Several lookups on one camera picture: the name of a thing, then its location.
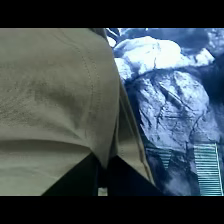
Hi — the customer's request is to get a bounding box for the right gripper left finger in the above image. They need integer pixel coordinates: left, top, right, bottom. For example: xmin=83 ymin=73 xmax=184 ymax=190
xmin=41 ymin=152 xmax=100 ymax=197

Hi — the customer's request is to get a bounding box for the olive green garment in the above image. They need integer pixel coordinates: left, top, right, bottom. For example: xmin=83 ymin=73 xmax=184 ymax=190
xmin=0 ymin=27 xmax=156 ymax=197

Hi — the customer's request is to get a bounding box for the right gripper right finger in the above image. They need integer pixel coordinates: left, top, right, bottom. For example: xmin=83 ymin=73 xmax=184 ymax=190
xmin=106 ymin=155 xmax=165 ymax=197

